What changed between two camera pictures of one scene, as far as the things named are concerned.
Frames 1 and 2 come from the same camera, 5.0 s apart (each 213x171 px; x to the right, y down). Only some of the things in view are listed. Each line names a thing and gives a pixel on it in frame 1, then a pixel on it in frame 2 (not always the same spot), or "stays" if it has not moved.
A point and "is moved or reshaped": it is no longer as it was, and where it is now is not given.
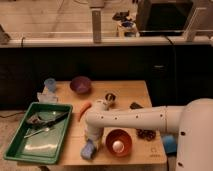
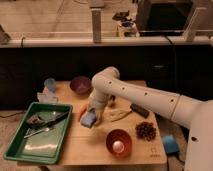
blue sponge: (88, 150) is moved or reshaped
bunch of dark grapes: (148, 134) stays
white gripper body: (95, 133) to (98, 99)
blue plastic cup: (50, 84) stays
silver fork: (43, 130) stays
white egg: (118, 146) stays
